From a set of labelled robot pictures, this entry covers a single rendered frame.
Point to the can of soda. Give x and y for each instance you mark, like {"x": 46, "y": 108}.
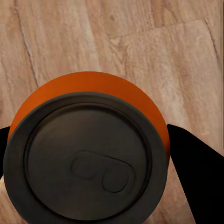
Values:
{"x": 87, "y": 148}

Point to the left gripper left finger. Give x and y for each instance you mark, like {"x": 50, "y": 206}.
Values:
{"x": 3, "y": 144}

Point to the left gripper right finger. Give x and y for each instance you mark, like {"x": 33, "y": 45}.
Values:
{"x": 201, "y": 172}

